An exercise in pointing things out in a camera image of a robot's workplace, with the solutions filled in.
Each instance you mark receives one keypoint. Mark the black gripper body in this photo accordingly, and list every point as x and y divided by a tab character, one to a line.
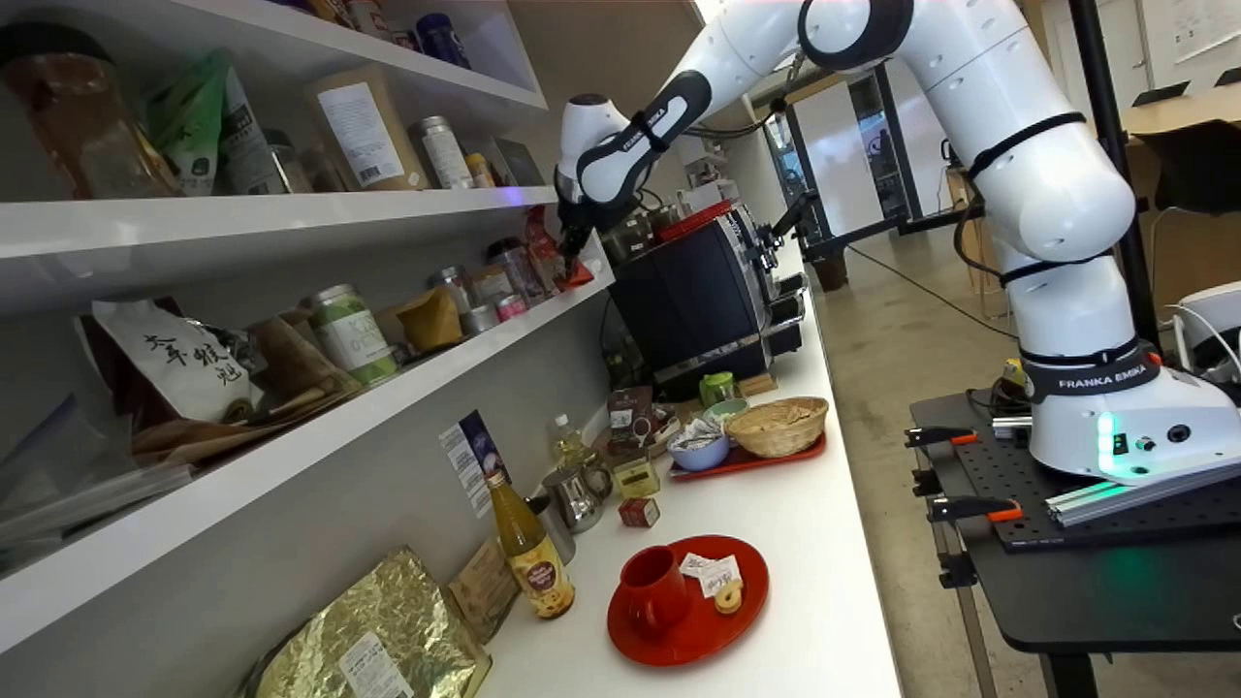
580	216

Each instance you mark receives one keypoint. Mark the orange snack packet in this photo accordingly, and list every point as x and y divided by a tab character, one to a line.
547	261

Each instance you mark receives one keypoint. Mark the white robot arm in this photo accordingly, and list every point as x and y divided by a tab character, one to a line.
1098	402

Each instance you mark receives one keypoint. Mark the black coffee machine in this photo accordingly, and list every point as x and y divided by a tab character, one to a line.
706	304

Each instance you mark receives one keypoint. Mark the green lidded white jar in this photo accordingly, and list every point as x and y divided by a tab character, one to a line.
352	333

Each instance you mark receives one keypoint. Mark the blue bowl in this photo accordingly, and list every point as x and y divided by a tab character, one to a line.
699	442

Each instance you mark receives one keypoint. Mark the blue white leaflet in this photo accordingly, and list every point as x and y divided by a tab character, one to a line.
476	457

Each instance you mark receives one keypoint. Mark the yellow oil bottle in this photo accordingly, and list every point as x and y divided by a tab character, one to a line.
531	553

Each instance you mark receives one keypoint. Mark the red cup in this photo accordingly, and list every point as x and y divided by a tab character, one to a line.
654	589

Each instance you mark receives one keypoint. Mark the red plate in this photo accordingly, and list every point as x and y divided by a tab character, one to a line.
702	629

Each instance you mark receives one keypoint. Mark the white bag with writing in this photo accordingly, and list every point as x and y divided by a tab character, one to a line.
178	359

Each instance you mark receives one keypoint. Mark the gold foil bag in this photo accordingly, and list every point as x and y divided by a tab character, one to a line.
389	632

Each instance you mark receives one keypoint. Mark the black robot cart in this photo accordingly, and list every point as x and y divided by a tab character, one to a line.
1144	578

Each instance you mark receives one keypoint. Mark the white wall shelf unit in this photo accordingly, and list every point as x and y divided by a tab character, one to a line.
229	252

